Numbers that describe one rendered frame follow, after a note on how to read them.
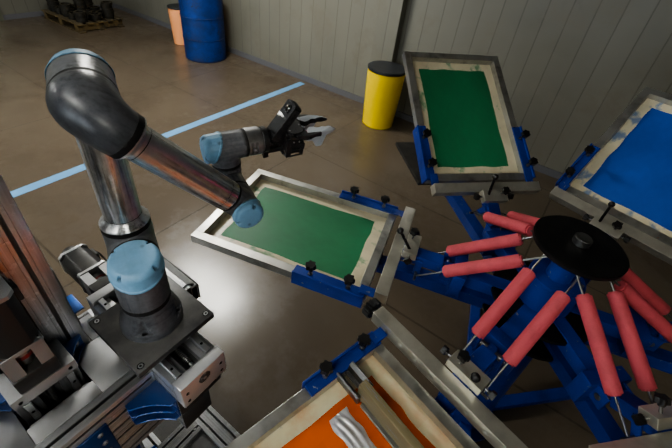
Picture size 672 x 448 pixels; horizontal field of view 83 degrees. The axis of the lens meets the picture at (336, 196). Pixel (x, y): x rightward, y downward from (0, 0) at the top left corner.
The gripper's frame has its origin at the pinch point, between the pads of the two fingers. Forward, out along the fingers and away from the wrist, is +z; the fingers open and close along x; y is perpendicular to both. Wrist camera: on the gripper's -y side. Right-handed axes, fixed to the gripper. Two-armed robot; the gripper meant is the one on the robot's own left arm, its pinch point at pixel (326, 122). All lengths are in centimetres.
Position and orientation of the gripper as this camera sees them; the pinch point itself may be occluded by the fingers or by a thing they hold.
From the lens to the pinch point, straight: 111.8
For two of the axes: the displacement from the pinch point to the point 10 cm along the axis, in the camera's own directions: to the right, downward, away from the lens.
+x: 4.8, 6.7, -5.7
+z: 8.6, -2.3, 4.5
